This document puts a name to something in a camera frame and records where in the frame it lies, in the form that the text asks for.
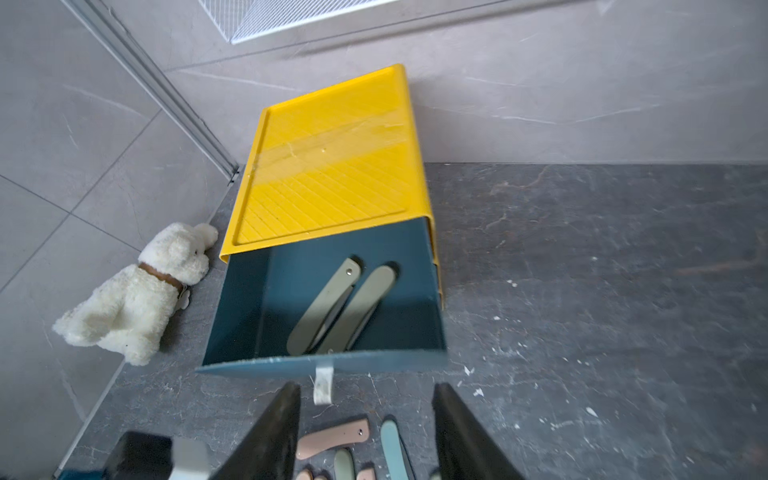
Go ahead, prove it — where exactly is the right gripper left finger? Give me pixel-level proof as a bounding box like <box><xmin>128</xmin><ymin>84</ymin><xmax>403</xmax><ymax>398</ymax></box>
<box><xmin>211</xmin><ymin>381</ymin><xmax>301</xmax><ymax>479</ymax></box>

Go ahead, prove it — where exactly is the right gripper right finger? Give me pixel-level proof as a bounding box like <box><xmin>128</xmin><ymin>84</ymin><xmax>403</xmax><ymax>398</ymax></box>
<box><xmin>432</xmin><ymin>383</ymin><xmax>523</xmax><ymax>479</ymax></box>

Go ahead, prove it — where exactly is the olive fruit knife bottom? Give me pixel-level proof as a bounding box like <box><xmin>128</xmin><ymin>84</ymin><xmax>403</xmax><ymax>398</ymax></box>
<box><xmin>334</xmin><ymin>449</ymin><xmax>356</xmax><ymax>480</ymax></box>

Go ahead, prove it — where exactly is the olive fruit knife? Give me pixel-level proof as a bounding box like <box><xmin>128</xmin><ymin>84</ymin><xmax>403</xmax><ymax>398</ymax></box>
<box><xmin>334</xmin><ymin>449</ymin><xmax>356</xmax><ymax>480</ymax></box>
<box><xmin>315</xmin><ymin>265</ymin><xmax>397</xmax><ymax>355</ymax></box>
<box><xmin>286</xmin><ymin>257</ymin><xmax>362</xmax><ymax>356</ymax></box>

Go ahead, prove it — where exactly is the yellow teal drawer cabinet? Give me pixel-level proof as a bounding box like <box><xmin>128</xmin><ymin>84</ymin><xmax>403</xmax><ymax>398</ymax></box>
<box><xmin>200</xmin><ymin>64</ymin><xmax>448</xmax><ymax>384</ymax></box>

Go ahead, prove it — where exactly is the teal fruit knife upper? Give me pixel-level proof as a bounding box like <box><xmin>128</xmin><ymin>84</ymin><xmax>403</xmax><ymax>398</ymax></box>
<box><xmin>380</xmin><ymin>419</ymin><xmax>415</xmax><ymax>480</ymax></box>

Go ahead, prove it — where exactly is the white plush dog toy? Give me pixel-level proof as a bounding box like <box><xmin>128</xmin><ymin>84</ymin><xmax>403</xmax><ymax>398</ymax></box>
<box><xmin>53</xmin><ymin>222</ymin><xmax>219</xmax><ymax>366</ymax></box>

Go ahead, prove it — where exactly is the white wire wall basket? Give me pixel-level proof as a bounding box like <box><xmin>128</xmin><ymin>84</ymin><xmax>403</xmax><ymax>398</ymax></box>
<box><xmin>199</xmin><ymin>0</ymin><xmax>388</xmax><ymax>45</ymax></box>

